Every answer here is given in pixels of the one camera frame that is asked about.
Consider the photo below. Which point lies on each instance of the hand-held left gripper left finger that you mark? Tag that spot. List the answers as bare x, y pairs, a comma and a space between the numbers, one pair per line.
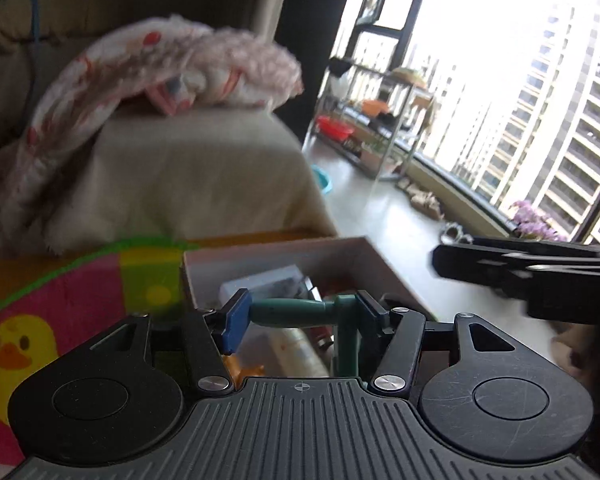
236, 321

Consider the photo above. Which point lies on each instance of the red basin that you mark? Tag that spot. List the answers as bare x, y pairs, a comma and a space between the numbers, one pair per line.
335, 127

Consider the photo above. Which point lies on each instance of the green T-shaped tool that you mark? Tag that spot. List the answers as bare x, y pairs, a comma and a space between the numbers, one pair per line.
290, 311

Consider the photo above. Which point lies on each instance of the brown floor clutter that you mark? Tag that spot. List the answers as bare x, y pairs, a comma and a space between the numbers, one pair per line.
422, 199

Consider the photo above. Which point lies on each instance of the pink cardboard box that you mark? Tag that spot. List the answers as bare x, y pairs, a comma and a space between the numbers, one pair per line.
330, 256

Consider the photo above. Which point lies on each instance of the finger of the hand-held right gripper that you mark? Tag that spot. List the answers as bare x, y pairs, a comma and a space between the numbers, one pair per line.
480, 265

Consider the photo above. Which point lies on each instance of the beige bed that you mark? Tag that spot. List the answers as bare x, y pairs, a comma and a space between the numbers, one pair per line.
190, 170

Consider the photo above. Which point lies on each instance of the cream tube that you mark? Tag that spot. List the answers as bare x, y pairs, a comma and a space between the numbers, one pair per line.
300, 352

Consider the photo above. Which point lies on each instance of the metal shelf rack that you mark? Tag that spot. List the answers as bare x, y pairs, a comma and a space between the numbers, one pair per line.
395, 110

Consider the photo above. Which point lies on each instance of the blue basin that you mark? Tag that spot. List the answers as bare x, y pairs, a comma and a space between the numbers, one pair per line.
324, 181

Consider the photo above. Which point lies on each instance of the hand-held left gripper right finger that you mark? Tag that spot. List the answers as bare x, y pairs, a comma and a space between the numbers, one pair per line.
374, 316

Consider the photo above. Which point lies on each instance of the floral pink blanket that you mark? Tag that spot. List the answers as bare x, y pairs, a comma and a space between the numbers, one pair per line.
105, 70

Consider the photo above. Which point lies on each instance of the pair of slippers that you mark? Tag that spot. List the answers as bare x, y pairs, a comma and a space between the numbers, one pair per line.
457, 234

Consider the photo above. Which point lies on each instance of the red plastic piece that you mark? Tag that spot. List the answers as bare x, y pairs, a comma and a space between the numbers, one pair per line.
325, 342

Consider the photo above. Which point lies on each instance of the colourful cartoon play mat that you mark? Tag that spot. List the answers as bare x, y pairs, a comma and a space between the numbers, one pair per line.
80, 290

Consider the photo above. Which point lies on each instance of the purple potted flowers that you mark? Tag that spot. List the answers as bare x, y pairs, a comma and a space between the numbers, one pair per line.
537, 220

